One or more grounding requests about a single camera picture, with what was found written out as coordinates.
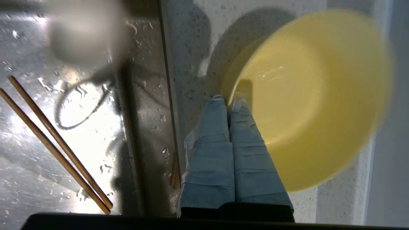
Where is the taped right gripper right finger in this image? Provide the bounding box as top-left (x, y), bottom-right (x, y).
top-left (228, 96), bottom-right (293, 208)

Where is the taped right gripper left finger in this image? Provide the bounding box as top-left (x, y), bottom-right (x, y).
top-left (178, 95), bottom-right (236, 211)

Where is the yellow plastic bowl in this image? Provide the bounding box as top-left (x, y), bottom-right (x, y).
top-left (220, 9), bottom-right (394, 193)

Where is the pale pink bowl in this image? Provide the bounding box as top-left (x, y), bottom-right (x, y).
top-left (46, 0), bottom-right (126, 65)

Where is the stainless steel sink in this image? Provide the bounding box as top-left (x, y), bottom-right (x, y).
top-left (0, 0), bottom-right (183, 218)

